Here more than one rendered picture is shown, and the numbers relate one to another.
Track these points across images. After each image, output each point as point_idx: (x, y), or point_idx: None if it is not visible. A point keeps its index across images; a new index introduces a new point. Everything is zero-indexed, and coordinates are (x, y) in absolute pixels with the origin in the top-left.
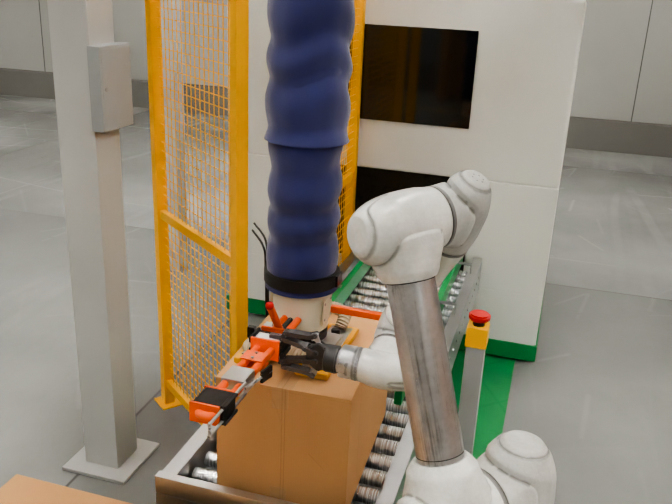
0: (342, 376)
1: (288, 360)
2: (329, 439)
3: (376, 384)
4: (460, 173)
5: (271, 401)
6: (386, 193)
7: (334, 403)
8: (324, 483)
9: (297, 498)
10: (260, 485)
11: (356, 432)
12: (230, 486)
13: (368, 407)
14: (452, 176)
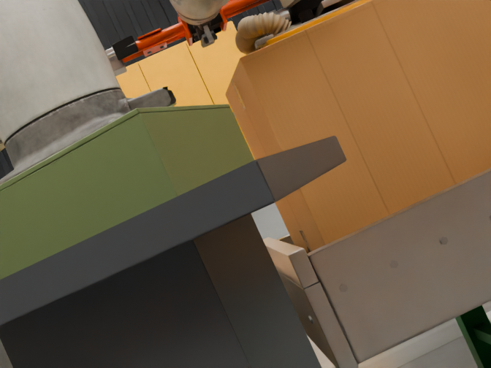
0: (184, 20)
1: (196, 32)
2: (267, 131)
3: (176, 8)
4: None
5: (240, 102)
6: None
7: (241, 72)
8: (301, 207)
9: (310, 242)
10: (297, 233)
11: (324, 119)
12: (296, 244)
13: (409, 87)
14: None
